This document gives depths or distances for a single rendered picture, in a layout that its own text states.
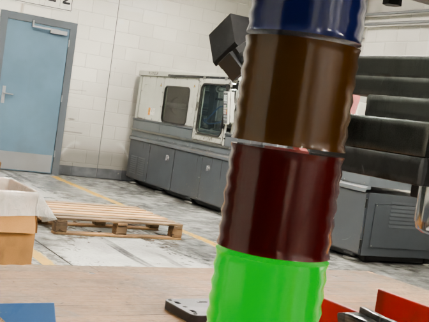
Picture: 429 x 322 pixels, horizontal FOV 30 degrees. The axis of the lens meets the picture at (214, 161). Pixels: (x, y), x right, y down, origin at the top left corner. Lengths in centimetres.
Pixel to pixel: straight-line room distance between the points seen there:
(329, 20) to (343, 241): 740
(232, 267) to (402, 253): 759
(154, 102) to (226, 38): 1076
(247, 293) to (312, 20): 9
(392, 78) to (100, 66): 1150
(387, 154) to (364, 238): 702
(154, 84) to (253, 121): 1140
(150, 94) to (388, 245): 519
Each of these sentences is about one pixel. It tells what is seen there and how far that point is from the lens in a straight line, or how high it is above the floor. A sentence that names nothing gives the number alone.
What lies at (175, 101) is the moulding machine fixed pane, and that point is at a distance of 1096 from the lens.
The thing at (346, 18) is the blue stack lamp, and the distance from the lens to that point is 25.
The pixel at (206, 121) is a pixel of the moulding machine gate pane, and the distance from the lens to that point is 1004.
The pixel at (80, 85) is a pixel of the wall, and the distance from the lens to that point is 1189.
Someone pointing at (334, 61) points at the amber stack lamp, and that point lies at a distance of 25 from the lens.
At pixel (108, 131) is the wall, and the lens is 1209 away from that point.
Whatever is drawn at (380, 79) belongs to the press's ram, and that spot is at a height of 117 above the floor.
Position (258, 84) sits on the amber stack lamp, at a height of 114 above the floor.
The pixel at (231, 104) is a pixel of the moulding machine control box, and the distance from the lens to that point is 939.
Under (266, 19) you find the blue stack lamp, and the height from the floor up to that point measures 116.
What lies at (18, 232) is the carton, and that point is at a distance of 403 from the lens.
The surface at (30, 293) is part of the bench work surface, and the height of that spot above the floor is 90.
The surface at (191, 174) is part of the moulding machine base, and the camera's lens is 1025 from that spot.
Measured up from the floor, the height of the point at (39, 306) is 95.
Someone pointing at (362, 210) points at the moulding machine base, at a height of 49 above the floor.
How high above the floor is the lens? 113
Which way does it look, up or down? 3 degrees down
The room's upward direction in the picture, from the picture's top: 8 degrees clockwise
